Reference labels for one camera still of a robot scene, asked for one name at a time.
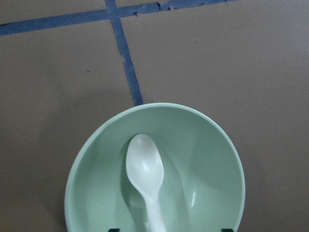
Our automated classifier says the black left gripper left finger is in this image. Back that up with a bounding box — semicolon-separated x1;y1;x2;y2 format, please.
108;228;120;232

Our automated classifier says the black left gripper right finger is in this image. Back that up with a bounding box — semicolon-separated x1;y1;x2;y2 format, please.
221;229;234;232

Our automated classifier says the green bowl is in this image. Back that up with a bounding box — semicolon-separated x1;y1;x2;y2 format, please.
65;103;245;232

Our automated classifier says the white plastic spoon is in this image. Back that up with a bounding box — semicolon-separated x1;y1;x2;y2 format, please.
126;134;167;232

